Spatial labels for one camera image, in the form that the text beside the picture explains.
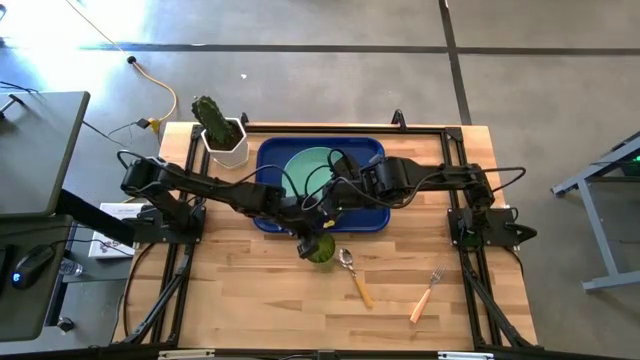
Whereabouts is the spoon with wooden handle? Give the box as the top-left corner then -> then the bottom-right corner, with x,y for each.
337,247 -> 375,310

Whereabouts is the green faceted plastic cup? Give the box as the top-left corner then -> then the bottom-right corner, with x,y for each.
305,232 -> 338,265

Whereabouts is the fork with orange handle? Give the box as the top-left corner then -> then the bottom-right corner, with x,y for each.
409,265 -> 446,325

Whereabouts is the white hexagonal plant pot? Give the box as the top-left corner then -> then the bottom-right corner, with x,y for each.
200,117 -> 250,170

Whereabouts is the blue plastic tray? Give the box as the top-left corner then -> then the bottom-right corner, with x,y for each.
252,136 -> 392,235

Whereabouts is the black aluminium frame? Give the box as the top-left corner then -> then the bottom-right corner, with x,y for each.
112,109 -> 540,360

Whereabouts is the dark grey desk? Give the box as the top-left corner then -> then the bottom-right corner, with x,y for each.
0,91 -> 92,342

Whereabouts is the clear water bottle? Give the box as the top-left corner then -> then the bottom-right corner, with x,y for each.
59,257 -> 84,278

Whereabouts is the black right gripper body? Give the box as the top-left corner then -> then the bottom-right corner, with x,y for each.
327,152 -> 376,209

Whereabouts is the black computer mouse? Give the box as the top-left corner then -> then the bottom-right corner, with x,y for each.
10,244 -> 56,291

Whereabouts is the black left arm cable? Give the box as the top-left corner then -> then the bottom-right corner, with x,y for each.
234,164 -> 334,214

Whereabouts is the white printed box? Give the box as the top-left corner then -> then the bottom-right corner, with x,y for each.
88,201 -> 147,261

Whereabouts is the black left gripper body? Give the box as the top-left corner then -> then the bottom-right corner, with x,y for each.
279,197 -> 335,241

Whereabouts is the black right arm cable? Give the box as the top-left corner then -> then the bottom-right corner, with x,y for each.
399,165 -> 528,209

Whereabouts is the yellow floor cable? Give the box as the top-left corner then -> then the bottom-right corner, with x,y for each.
64,0 -> 179,134

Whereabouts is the grey metal table frame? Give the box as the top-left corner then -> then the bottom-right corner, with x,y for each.
550,131 -> 640,293

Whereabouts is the teal plate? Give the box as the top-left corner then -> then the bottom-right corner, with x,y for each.
281,146 -> 347,202

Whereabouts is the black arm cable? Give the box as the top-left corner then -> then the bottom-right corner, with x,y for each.
399,165 -> 528,209
234,164 -> 334,214

